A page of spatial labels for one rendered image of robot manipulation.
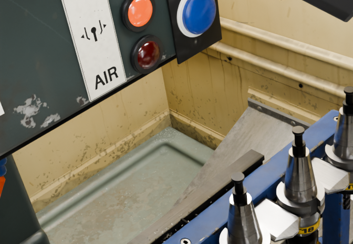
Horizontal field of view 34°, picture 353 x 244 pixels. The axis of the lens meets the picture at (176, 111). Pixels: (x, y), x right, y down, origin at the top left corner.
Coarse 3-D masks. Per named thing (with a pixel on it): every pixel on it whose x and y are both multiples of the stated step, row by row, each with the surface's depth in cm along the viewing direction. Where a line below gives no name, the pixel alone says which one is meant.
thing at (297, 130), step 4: (296, 128) 71; (300, 128) 71; (292, 132) 71; (296, 132) 70; (300, 132) 70; (304, 132) 71; (296, 136) 71; (300, 136) 71; (296, 140) 71; (300, 140) 71; (304, 140) 72; (292, 144) 72; (296, 144) 71; (300, 144) 71; (304, 144) 71; (292, 148) 72; (296, 148) 71; (300, 148) 71; (304, 148) 72; (296, 152) 72; (300, 152) 72; (304, 152) 72
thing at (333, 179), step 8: (312, 160) 82; (320, 160) 82; (320, 168) 81; (328, 168) 80; (336, 168) 80; (320, 176) 79; (328, 176) 79; (336, 176) 79; (344, 176) 79; (328, 184) 78; (336, 184) 78; (344, 184) 78; (328, 192) 77
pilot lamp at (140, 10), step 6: (138, 0) 36; (144, 0) 36; (132, 6) 36; (138, 6) 36; (144, 6) 36; (150, 6) 37; (132, 12) 36; (138, 12) 36; (144, 12) 36; (150, 12) 37; (132, 18) 36; (138, 18) 36; (144, 18) 37; (132, 24) 36; (138, 24) 37
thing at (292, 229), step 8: (264, 200) 77; (256, 208) 76; (264, 208) 76; (272, 208) 76; (280, 208) 76; (264, 216) 75; (272, 216) 75; (280, 216) 74; (288, 216) 74; (296, 216) 74; (264, 224) 74; (272, 224) 73; (280, 224) 73; (288, 224) 73; (296, 224) 73; (272, 232) 72; (280, 232) 72; (288, 232) 72; (296, 232) 72; (272, 240) 72; (280, 240) 72
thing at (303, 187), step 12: (288, 156) 73; (300, 156) 72; (288, 168) 73; (300, 168) 72; (312, 168) 73; (288, 180) 74; (300, 180) 73; (312, 180) 74; (288, 192) 75; (300, 192) 74; (312, 192) 74
